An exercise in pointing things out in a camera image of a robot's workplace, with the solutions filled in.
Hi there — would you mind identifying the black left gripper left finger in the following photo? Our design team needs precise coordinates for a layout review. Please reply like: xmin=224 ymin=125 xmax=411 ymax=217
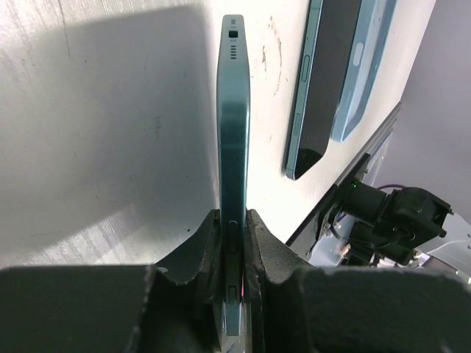
xmin=1 ymin=210 xmax=222 ymax=352

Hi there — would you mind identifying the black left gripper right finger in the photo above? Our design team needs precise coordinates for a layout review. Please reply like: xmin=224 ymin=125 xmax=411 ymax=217
xmin=244 ymin=210 xmax=470 ymax=352

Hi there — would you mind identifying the light blue phone case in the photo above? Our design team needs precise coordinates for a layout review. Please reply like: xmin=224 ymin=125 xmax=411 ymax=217
xmin=330 ymin=0 xmax=397 ymax=143

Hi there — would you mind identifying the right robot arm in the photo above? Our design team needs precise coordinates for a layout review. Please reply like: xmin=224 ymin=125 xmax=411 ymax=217
xmin=336 ymin=179 xmax=453 ymax=266

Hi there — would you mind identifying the black table edge rail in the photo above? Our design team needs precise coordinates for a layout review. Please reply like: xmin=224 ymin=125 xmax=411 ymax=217
xmin=286 ymin=102 xmax=402 ymax=258

